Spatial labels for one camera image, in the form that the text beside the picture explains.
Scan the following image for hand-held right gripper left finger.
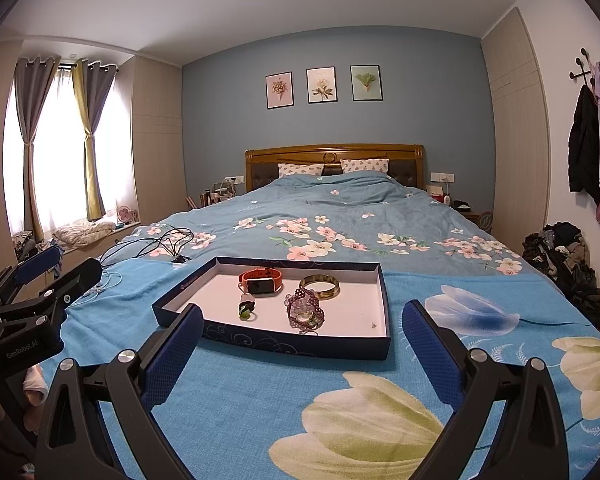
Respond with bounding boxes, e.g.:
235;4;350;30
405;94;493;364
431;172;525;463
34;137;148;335
35;304;204;480

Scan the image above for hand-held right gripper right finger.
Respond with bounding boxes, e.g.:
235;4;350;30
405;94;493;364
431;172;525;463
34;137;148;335
401;300;571;480

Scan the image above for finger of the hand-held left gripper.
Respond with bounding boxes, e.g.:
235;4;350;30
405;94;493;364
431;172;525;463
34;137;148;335
0;249;61;311
0;257;103;333

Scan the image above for dark blue box tray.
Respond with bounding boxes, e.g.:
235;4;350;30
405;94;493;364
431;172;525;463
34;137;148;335
151;256;393;361

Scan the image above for orange smartwatch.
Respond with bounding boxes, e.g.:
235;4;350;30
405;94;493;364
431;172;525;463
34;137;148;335
238;268;284;294

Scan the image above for purple bead bracelet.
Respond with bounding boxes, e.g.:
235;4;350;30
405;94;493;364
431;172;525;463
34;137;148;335
285;287;326;331

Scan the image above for gold bangle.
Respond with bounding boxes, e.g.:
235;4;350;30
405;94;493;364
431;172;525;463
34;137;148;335
299;274;341;300

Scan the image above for clear crystal bead bracelet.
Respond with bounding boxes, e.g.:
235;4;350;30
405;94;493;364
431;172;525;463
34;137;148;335
289;291;321;323

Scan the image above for person's left forearm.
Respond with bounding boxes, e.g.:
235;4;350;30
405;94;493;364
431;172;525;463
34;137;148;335
22;365;48;396

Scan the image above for mixed clothes heap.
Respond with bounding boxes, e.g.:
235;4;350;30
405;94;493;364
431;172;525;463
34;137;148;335
10;230;61;271

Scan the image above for crumpled light bedding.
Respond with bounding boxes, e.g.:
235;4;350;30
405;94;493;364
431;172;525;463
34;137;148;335
52;220;117;248

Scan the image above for bright blue flower blanket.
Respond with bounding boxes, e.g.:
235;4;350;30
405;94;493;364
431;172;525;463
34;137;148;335
20;255;600;480

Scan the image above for yellow grey curtain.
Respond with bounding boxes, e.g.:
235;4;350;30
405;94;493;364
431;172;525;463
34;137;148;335
71;59;118;222

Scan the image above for dark clothes pile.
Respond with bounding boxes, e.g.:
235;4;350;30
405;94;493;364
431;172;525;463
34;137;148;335
521;221;600;331

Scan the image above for cluster of cosmetic bottles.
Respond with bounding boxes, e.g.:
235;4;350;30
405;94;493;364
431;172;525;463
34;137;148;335
195;176;246;207

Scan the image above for grey-blue floral duvet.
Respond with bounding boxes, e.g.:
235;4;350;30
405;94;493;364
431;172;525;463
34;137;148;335
100;171;523;281

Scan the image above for white patterned pillow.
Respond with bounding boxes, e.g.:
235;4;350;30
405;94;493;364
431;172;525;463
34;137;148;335
278;162;325;178
340;158;390;175

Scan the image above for wooden headboard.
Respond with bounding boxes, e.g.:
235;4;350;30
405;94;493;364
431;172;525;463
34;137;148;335
244;143;426;193

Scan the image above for black jacket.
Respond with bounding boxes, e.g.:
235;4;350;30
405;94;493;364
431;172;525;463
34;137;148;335
567;85;600;206

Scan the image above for framed green leaf picture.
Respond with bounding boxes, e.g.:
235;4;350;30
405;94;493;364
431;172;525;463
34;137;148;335
350;64;382;102

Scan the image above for framed pink flower picture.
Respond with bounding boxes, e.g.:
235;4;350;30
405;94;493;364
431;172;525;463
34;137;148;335
265;72;294;110

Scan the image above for framed white flower picture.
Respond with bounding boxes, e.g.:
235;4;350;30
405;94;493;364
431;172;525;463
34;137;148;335
306;66;337;104

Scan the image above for white cable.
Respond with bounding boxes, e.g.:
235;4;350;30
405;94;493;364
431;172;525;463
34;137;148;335
82;270;123;301

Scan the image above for black cables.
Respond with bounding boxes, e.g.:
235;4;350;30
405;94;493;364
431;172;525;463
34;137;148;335
100;227;196;266

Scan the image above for black wall coat rack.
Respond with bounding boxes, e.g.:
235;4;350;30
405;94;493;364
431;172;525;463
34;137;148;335
567;47;595;88

